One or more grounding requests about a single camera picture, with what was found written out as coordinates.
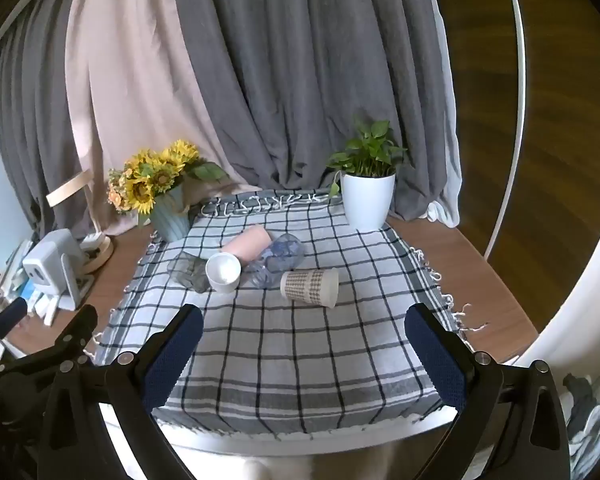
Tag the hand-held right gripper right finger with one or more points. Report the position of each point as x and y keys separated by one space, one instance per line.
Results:
x=437 y=355

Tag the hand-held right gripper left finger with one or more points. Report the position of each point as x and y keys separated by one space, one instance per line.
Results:
x=172 y=355

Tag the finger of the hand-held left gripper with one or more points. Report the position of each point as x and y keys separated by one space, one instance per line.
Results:
x=77 y=330
x=10 y=316

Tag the clear grey glass cup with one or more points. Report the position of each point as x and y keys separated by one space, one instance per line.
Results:
x=185 y=270

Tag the white cup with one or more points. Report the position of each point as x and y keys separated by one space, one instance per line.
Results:
x=223 y=280

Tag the pink cup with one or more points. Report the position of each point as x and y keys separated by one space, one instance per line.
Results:
x=247 y=245

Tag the clear bluish plastic cup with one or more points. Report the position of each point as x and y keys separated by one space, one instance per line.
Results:
x=275 y=260

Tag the patterned paper cup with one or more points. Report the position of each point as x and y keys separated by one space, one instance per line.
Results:
x=310 y=287

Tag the white box-shaped device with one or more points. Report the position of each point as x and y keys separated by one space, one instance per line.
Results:
x=45 y=262

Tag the checked grey white cloth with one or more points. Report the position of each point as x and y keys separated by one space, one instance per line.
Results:
x=280 y=360

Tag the pale green ribbed vase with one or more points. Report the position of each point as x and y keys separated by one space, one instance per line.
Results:
x=170 y=220

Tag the sunflower bouquet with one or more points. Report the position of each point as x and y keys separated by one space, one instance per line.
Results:
x=142 y=190

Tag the white plant pot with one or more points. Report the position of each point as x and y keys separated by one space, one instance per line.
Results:
x=367 y=202

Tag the grey white clothes pile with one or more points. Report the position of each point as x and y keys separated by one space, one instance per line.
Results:
x=595 y=425

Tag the white sheer curtain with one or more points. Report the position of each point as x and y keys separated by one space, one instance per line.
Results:
x=450 y=160

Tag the green leafy plant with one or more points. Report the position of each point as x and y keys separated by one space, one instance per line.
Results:
x=367 y=155

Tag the pink curtain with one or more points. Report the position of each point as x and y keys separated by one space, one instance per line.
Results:
x=130 y=85

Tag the white curved hoop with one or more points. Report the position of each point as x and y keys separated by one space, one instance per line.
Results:
x=519 y=60

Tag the grey curtain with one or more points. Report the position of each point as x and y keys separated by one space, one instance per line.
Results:
x=305 y=60

